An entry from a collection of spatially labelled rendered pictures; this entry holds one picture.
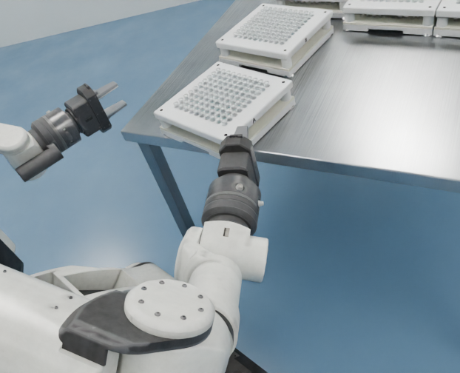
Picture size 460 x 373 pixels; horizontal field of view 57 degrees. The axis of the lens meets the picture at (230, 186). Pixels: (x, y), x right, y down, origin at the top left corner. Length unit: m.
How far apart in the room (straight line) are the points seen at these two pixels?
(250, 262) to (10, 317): 0.32
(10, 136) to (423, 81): 0.94
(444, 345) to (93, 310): 1.40
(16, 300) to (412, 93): 0.93
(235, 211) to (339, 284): 1.14
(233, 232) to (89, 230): 1.68
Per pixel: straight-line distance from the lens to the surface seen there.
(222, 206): 0.64
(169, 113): 1.04
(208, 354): 0.39
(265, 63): 1.22
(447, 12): 1.28
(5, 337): 0.40
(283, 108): 1.05
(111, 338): 0.35
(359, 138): 0.97
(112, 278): 1.08
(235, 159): 0.70
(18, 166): 1.00
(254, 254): 0.60
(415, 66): 1.19
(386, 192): 2.02
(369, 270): 1.77
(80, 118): 1.02
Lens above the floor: 1.49
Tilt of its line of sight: 44 degrees down
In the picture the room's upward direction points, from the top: 17 degrees counter-clockwise
